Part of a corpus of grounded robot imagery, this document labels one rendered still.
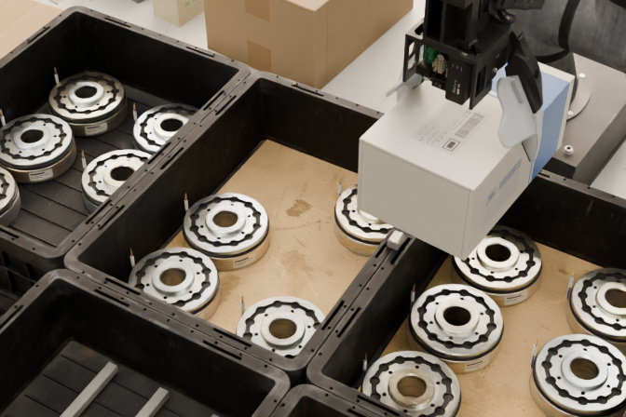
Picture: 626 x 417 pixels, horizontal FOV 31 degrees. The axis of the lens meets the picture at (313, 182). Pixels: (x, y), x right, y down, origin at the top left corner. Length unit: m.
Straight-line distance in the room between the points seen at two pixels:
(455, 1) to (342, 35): 0.87
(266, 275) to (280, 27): 0.54
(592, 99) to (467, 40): 0.71
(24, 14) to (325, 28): 0.45
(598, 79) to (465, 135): 0.67
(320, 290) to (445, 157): 0.34
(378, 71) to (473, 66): 0.89
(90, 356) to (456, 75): 0.54
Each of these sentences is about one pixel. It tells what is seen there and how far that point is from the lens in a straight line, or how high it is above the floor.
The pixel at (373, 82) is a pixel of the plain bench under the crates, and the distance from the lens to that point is 1.80.
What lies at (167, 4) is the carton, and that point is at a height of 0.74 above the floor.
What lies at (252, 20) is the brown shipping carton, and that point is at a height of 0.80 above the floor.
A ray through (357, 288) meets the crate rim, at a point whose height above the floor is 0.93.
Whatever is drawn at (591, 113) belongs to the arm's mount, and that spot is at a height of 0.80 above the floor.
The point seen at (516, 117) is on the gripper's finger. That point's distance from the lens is 1.01.
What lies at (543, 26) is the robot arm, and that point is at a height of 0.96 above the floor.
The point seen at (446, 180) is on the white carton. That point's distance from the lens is 0.98.
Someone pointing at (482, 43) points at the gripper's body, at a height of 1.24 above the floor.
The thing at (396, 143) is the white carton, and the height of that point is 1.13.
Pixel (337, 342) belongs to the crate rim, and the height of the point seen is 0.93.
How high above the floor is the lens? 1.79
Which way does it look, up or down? 43 degrees down
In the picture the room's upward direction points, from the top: straight up
